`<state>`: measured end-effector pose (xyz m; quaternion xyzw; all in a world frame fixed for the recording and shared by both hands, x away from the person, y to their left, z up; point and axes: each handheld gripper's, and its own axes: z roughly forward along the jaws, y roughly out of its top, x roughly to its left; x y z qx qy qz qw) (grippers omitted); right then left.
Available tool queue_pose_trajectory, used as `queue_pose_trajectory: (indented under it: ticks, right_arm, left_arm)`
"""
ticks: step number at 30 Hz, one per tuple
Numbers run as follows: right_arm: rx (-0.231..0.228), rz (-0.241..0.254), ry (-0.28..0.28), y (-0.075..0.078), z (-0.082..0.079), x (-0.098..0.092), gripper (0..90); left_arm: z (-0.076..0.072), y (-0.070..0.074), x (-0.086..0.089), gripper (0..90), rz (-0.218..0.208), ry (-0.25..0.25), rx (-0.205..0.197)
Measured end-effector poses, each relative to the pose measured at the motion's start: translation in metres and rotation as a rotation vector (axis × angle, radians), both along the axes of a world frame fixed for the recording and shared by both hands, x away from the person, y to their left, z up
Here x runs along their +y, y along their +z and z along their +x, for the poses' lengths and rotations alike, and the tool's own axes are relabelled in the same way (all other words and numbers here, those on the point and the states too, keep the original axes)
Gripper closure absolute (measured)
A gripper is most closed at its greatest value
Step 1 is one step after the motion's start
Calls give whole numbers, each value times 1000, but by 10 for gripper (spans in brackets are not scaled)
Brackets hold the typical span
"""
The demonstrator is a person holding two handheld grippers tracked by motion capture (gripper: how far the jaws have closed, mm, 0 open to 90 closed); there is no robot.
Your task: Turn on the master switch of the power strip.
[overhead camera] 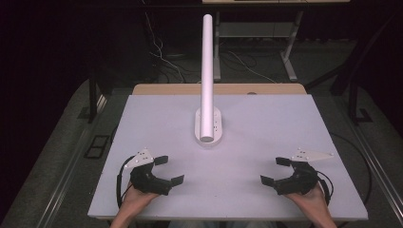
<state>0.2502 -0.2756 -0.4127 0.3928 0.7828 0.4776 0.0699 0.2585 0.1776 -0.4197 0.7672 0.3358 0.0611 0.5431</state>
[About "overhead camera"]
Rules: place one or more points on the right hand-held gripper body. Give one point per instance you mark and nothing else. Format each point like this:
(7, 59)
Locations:
(301, 182)

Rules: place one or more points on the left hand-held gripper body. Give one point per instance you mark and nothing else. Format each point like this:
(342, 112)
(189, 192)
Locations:
(149, 182)

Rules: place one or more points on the person's left hand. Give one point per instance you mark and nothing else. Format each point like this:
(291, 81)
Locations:
(136, 198)

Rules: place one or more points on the person's right hand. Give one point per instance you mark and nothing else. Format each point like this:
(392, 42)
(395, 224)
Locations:
(312, 199)

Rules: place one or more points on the white table board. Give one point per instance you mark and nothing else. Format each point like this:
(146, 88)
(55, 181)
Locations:
(228, 167)

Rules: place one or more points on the white oval base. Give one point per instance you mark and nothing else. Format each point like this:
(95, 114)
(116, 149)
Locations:
(198, 126)

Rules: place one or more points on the black metal stand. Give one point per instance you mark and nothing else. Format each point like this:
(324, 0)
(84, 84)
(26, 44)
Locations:
(356, 95)
(92, 101)

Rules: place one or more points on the white cylindrical tube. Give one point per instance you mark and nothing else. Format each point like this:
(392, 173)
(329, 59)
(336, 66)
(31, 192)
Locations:
(207, 79)

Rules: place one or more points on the aluminium floor rail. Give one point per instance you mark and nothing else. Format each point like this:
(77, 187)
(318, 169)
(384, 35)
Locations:
(377, 164)
(72, 164)

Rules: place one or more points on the grey metal desk frame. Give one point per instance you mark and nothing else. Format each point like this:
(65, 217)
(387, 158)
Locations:
(253, 30)

